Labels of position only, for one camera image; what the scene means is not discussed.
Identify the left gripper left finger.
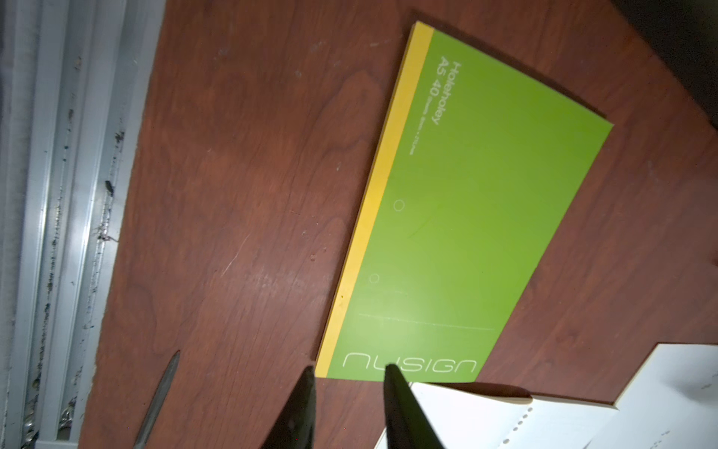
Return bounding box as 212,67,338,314
261,366,317,449

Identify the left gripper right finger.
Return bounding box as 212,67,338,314
383,364,443,449

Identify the notebook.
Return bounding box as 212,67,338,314
315,22,611,383
374,343,718,449

